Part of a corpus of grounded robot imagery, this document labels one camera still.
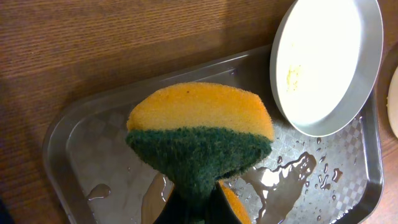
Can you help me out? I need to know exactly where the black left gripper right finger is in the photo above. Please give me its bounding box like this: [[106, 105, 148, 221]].
[[205, 184, 241, 224]]

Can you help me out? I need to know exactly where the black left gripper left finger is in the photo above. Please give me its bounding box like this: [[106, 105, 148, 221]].
[[154, 190, 190, 224]]

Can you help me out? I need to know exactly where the white plate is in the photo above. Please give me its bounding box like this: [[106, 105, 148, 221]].
[[387, 67, 398, 137]]

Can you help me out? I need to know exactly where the green yellow sponge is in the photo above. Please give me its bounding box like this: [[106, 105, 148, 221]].
[[126, 82, 274, 223]]

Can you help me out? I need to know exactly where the pale green plate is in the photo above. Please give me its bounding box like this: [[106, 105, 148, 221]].
[[270, 0, 384, 137]]

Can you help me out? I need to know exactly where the dark brown tray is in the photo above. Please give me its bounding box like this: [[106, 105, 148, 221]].
[[43, 46, 384, 223]]

